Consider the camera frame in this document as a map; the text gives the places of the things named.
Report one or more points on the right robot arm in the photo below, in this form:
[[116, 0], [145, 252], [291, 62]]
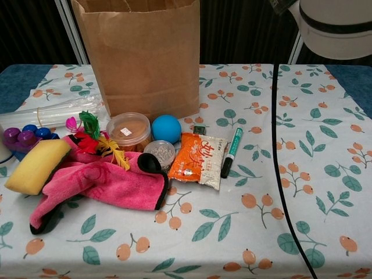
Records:
[[334, 32]]

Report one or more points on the small white jar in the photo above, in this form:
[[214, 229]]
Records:
[[160, 154]]

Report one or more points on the small dark green clip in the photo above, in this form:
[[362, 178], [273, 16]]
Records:
[[200, 129]]

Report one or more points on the blue ball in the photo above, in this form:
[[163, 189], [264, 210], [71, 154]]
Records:
[[166, 129]]

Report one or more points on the orange white seasoning packet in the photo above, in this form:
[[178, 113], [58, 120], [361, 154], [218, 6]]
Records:
[[197, 160]]

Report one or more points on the green black marker pen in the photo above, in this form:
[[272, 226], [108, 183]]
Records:
[[232, 151]]

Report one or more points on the clear round tub brown contents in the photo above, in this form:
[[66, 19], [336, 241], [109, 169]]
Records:
[[128, 130]]

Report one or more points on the pink cloth with black trim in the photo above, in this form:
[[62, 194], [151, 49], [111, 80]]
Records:
[[101, 183]]

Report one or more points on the colourful feather toy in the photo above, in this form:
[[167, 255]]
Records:
[[87, 145]]

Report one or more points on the floral print tablecloth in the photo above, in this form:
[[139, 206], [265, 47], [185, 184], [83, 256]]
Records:
[[203, 247]]

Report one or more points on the small pink green toy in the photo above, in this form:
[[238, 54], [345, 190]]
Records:
[[73, 122]]

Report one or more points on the bundle of clear straws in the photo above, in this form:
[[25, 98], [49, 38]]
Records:
[[58, 113]]

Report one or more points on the blue toy building block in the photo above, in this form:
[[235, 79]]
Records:
[[43, 132]]

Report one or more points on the yellow sponge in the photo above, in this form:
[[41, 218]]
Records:
[[35, 168]]

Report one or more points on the purple toy building block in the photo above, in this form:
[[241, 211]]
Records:
[[23, 138]]

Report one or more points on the white metal frame pole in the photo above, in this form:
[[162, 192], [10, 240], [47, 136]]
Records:
[[72, 32], [295, 49]]

